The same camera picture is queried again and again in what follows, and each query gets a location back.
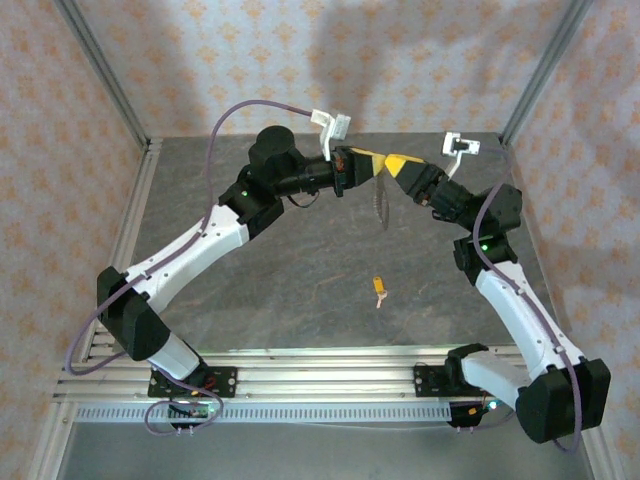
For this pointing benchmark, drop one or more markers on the arm base control board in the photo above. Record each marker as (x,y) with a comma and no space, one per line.
(195,411)
(470,415)

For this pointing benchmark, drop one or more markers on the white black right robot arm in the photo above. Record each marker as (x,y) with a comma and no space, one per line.
(520,310)

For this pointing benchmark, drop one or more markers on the yellow capped key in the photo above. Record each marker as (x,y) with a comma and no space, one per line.
(379,286)

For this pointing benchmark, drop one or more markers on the grey metal lower panel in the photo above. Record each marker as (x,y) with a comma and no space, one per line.
(325,455)

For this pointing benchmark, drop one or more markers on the aluminium side rail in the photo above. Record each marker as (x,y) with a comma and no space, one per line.
(141,190)
(537,252)

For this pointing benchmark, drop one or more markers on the aluminium frame post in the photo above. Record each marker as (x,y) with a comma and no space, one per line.
(105,75)
(545,75)

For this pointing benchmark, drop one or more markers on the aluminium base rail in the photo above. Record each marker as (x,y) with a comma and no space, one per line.
(325,375)

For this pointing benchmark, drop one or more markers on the aluminium frame leg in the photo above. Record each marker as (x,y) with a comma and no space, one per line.
(600,450)
(50,445)

